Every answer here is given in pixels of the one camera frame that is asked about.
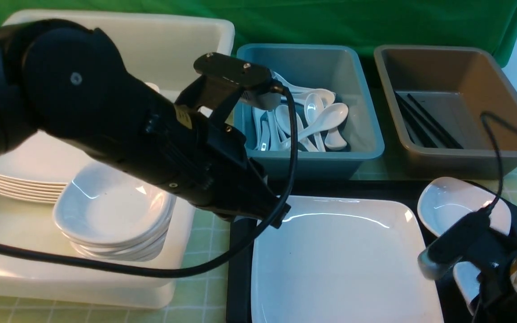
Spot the stack of white square plates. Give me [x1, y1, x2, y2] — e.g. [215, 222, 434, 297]
[0, 131, 92, 204]

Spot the black camera cable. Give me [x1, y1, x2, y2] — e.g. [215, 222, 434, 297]
[0, 85, 299, 279]

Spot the large white square rice plate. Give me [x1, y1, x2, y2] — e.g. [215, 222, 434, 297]
[251, 196, 444, 323]

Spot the brown plastic bin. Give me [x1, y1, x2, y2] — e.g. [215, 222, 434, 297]
[374, 45, 517, 179]

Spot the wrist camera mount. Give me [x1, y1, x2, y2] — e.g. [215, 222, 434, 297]
[175, 52, 292, 127]
[418, 206, 517, 280]

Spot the stack of white small bowls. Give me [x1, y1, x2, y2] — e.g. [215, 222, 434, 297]
[53, 162, 176, 262]

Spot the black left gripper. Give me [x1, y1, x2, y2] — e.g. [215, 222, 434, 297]
[142, 106, 290, 228]

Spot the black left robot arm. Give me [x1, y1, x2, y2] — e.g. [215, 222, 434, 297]
[0, 19, 290, 228]

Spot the teal plastic bin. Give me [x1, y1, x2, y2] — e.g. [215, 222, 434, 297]
[237, 44, 385, 180]

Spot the large white plastic tub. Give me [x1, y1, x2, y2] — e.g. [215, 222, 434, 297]
[0, 10, 236, 309]

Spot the white spoons pile in bin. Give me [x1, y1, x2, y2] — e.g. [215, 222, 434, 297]
[252, 72, 349, 153]

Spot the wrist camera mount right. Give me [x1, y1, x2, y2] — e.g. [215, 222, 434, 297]
[418, 206, 517, 280]

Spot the white small bowl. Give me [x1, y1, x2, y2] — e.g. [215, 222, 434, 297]
[452, 260, 517, 314]
[418, 177, 495, 237]

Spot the black chopsticks bundle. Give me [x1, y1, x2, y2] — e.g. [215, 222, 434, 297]
[394, 92, 464, 149]

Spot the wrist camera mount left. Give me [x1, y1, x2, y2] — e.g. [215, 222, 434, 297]
[175, 52, 292, 127]

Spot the green backdrop cloth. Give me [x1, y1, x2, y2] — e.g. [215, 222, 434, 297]
[0, 0, 517, 67]

